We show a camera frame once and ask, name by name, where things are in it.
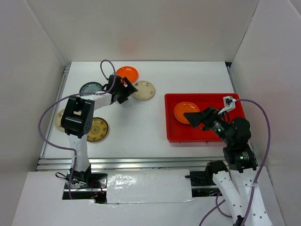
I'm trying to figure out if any beige floral plate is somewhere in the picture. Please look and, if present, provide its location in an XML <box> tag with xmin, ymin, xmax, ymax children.
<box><xmin>132</xmin><ymin>81</ymin><xmax>155</xmax><ymax>101</ymax></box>

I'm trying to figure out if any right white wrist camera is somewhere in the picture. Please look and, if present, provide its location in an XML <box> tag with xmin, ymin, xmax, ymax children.
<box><xmin>218</xmin><ymin>96</ymin><xmax>236</xmax><ymax>115</ymax></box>

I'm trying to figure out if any white foil sheet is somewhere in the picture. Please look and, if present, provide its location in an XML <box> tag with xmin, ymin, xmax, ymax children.
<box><xmin>106</xmin><ymin>169</ymin><xmax>192</xmax><ymax>204</ymax></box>

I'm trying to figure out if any aluminium frame rail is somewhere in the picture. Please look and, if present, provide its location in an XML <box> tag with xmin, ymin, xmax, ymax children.
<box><xmin>35</xmin><ymin>61</ymin><xmax>261</xmax><ymax>171</ymax></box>

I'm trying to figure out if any orange plate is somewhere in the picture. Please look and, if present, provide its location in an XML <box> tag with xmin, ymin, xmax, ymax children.
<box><xmin>174</xmin><ymin>102</ymin><xmax>199</xmax><ymax>125</ymax></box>
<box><xmin>116</xmin><ymin>66</ymin><xmax>139</xmax><ymax>83</ymax></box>

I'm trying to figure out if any red plastic bin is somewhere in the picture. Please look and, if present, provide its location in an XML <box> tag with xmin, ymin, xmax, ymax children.
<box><xmin>165</xmin><ymin>93</ymin><xmax>239</xmax><ymax>143</ymax></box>

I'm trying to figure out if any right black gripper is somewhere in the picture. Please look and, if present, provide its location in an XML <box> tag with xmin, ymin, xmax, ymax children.
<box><xmin>183</xmin><ymin>105</ymin><xmax>233</xmax><ymax>145</ymax></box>

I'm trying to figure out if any blue patterned plate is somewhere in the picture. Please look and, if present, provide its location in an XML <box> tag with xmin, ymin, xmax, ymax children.
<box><xmin>79</xmin><ymin>82</ymin><xmax>103</xmax><ymax>94</ymax></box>

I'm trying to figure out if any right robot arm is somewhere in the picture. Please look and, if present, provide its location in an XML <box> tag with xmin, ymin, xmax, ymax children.
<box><xmin>184</xmin><ymin>107</ymin><xmax>272</xmax><ymax>226</ymax></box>

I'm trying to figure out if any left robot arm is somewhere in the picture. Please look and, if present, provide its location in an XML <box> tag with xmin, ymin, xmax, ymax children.
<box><xmin>61</xmin><ymin>75</ymin><xmax>138</xmax><ymax>188</ymax></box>

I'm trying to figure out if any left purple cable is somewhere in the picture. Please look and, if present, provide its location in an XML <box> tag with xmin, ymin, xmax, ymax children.
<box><xmin>38</xmin><ymin>59</ymin><xmax>117</xmax><ymax>201</ymax></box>

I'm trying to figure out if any yellow patterned plate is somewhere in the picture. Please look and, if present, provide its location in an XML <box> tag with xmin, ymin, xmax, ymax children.
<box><xmin>87</xmin><ymin>117</ymin><xmax>109</xmax><ymax>142</ymax></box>

